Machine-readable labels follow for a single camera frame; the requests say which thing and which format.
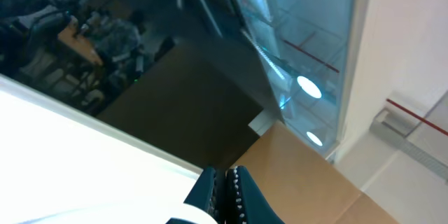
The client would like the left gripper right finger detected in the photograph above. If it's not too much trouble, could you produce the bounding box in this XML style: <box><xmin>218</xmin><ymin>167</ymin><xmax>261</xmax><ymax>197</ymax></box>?
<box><xmin>225</xmin><ymin>166</ymin><xmax>284</xmax><ymax>224</ymax></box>

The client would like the distant wooden desk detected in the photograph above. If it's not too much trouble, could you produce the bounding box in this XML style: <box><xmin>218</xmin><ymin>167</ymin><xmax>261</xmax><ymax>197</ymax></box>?
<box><xmin>57</xmin><ymin>22</ymin><xmax>104</xmax><ymax>66</ymax></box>

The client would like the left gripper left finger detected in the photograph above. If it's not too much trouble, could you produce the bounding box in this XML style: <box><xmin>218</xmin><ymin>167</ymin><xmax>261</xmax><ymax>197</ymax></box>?
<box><xmin>183</xmin><ymin>167</ymin><xmax>224</xmax><ymax>224</ymax></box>

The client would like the brown cardboard box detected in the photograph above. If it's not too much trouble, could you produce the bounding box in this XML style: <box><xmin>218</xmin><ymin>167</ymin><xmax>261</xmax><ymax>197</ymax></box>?
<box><xmin>235</xmin><ymin>121</ymin><xmax>395</xmax><ymax>224</ymax></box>

